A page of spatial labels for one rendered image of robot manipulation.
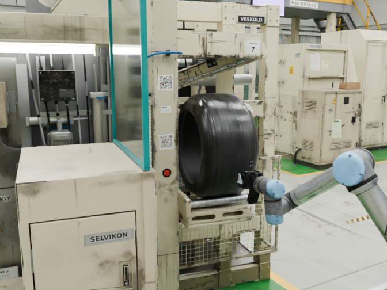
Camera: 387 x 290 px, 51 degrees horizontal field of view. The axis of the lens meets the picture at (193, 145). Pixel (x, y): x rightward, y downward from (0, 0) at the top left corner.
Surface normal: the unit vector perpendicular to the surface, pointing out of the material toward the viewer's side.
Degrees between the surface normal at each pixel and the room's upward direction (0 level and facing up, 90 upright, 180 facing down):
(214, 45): 90
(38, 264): 90
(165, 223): 90
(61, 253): 90
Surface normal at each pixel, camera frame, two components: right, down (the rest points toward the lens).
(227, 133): 0.33, -0.21
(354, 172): -0.67, 0.03
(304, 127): -0.87, 0.09
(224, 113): 0.25, -0.57
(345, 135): 0.49, 0.16
